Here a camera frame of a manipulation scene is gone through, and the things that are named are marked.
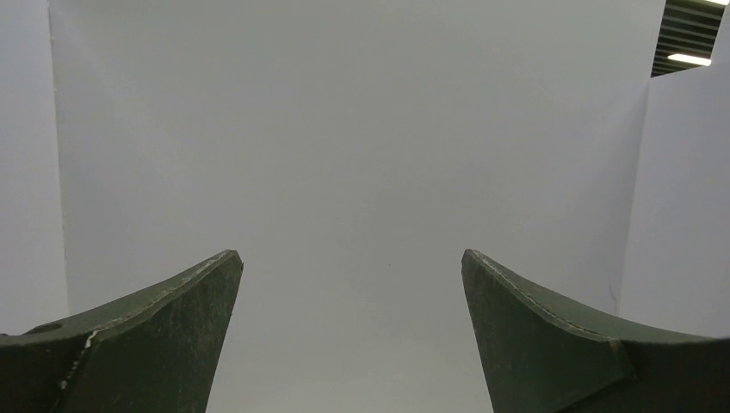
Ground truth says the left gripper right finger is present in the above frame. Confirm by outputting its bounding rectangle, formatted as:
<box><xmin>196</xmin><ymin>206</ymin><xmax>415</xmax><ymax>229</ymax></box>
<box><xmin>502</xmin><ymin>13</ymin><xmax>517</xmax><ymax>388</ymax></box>
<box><xmin>461</xmin><ymin>250</ymin><xmax>729</xmax><ymax>412</ymax></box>

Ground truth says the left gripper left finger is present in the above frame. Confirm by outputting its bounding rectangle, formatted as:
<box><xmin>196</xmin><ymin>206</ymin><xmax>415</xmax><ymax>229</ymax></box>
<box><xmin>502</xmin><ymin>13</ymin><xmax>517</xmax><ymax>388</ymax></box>
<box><xmin>1</xmin><ymin>250</ymin><xmax>244</xmax><ymax>412</ymax></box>

